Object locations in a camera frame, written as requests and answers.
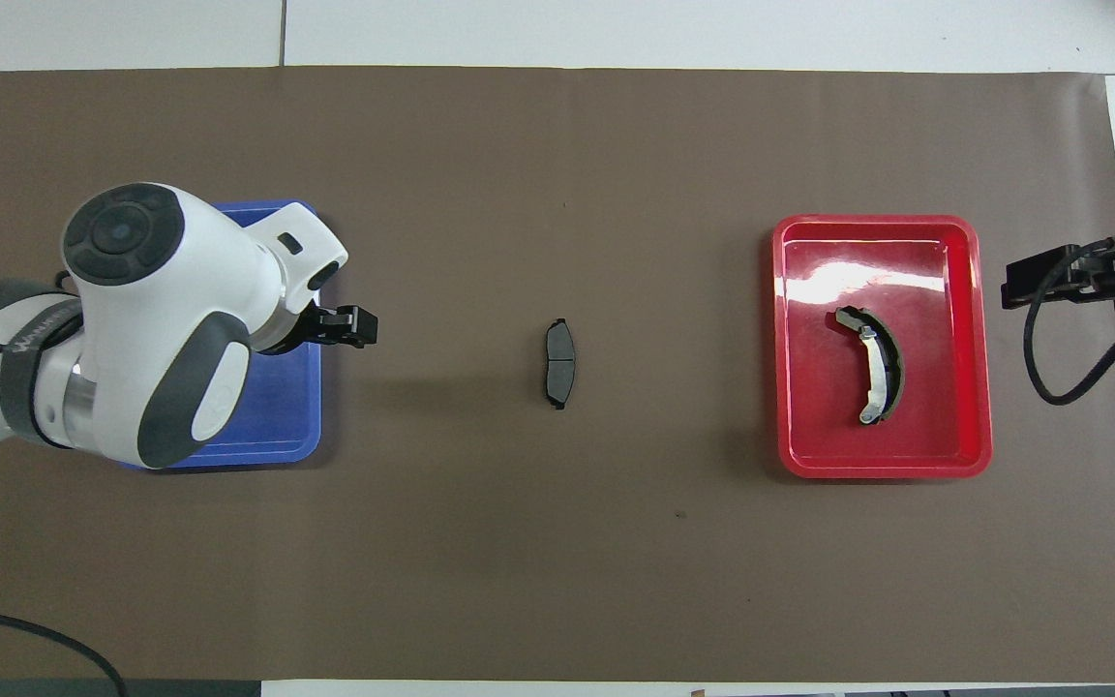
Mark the red plastic tray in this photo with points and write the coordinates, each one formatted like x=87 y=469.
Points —
x=828 y=416

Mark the blue plastic tray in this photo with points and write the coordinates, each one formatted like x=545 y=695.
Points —
x=277 y=407

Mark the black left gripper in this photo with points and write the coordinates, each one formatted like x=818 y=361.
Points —
x=311 y=327

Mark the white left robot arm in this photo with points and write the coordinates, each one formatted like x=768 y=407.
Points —
x=161 y=290

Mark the dark grey brake pad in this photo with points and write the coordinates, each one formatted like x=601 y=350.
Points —
x=559 y=363

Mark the curved brake shoe silver web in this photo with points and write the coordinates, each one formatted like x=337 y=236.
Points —
x=877 y=373

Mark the brown table mat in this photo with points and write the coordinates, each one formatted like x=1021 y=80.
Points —
x=557 y=581

